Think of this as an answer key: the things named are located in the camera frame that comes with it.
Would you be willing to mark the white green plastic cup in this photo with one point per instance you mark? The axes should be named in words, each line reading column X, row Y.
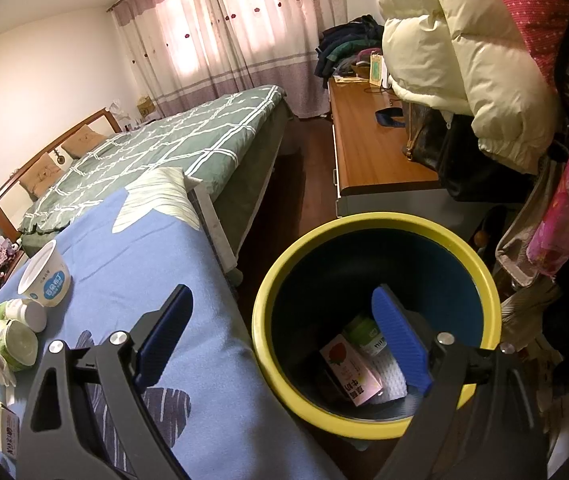
column 17, row 347

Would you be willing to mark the wooden bed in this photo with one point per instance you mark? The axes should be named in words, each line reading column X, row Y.
column 9, row 195

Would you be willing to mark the green plaid quilt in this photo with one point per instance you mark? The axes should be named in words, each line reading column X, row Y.
column 164, row 140

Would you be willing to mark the yellow rim bin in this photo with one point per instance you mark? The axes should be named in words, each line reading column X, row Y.
column 314, row 417

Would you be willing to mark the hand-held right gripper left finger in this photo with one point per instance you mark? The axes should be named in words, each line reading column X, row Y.
column 164, row 330

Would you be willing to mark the brown pillow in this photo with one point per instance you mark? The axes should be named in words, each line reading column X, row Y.
column 84, row 142
column 39, row 175

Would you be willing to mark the black bag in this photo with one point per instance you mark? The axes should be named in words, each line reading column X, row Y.
column 474, row 170

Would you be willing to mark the green framed picture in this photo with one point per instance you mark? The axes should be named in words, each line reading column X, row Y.
column 377, row 69

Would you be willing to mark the cardboard tissue box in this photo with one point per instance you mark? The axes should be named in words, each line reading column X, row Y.
column 145, row 106

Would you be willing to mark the beige cloth bag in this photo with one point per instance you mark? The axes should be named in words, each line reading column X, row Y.
column 514, row 255

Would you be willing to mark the white table frame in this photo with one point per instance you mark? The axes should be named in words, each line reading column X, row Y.
column 214, row 232

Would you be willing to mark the cream puffer jacket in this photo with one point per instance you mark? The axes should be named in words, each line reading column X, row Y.
column 489, row 60

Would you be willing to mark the pink white curtain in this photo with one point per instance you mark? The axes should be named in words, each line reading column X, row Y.
column 224, row 35

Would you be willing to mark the pile of dark clothes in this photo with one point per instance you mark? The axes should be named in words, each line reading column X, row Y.
column 344, row 45

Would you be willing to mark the white round tub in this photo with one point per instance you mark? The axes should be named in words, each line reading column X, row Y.
column 52, row 285

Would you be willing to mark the blue star blanket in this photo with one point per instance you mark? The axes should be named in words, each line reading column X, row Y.
column 214, row 360

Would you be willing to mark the brown patterned handbag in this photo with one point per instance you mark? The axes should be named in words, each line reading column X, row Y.
column 427, row 140

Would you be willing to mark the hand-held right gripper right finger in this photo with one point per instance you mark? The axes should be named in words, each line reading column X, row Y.
column 399, row 340

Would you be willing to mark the clear container green label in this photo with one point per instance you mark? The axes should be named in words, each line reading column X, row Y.
column 364, row 335

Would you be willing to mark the pink carton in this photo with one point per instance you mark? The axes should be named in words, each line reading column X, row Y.
column 349, row 370

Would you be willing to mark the wooden desk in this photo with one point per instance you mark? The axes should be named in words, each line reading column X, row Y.
column 369, row 150

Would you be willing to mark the pink patterned scarf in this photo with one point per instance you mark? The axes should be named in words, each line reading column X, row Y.
column 564, row 200

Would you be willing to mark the white bottle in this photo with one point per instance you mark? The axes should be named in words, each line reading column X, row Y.
column 29, row 315

